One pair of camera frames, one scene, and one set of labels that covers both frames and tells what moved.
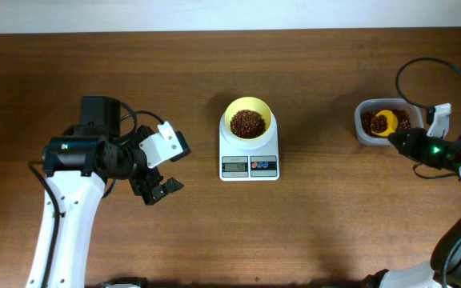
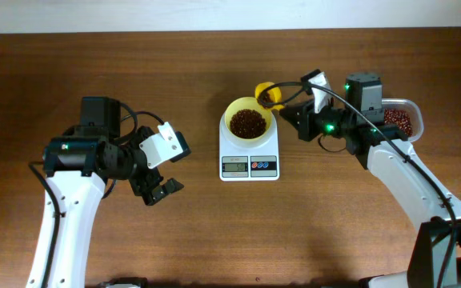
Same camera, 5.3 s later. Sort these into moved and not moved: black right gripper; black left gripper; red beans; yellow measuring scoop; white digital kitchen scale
Moved: black right gripper; yellow measuring scoop
Not moved: red beans; black left gripper; white digital kitchen scale
